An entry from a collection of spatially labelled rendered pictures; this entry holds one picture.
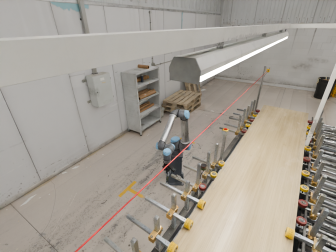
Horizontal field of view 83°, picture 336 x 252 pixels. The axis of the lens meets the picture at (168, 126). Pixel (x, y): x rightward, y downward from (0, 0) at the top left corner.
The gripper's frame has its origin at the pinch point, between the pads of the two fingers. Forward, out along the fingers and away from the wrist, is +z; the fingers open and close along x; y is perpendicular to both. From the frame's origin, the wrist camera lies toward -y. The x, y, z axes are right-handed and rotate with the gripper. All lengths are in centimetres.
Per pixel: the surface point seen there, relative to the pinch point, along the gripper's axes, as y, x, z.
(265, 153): -89, -104, -7
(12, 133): 225, 82, -27
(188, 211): -41.1, 22.8, 12.8
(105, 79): 210, -84, -74
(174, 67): -69, 90, -151
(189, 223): -58, 51, -14
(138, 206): 53, 10, 82
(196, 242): -68, 57, -7
